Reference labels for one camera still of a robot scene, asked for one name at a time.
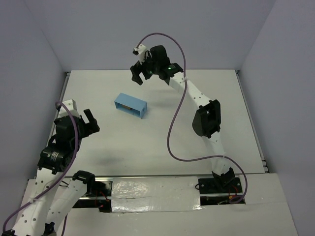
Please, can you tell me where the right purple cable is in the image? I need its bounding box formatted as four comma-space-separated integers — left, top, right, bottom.
136, 33, 248, 204

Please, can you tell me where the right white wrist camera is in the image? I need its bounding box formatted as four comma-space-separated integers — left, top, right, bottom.
133, 44, 149, 64

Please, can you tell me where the silver tape patch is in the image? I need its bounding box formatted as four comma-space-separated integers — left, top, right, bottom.
111, 177, 201, 213

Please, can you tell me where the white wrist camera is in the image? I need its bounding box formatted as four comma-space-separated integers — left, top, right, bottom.
133, 44, 149, 64
58, 99, 80, 118

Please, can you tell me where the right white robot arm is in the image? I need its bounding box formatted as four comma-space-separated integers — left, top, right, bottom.
130, 44, 235, 190

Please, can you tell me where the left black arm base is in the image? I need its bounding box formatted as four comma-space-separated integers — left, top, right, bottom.
72, 180, 113, 213

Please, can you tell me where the blue rectangular box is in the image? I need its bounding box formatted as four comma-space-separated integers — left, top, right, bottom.
114, 93, 147, 118

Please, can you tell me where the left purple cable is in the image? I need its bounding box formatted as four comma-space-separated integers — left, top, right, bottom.
0, 101, 82, 236

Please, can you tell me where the purple cable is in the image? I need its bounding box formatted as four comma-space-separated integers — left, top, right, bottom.
136, 33, 248, 204
0, 101, 82, 236

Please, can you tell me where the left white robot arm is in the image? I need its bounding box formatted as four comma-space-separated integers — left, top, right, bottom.
2, 109, 100, 236

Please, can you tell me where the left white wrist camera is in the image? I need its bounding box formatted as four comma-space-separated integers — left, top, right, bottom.
58, 99, 80, 118

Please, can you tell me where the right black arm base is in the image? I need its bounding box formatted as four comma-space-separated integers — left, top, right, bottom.
195, 177, 243, 195

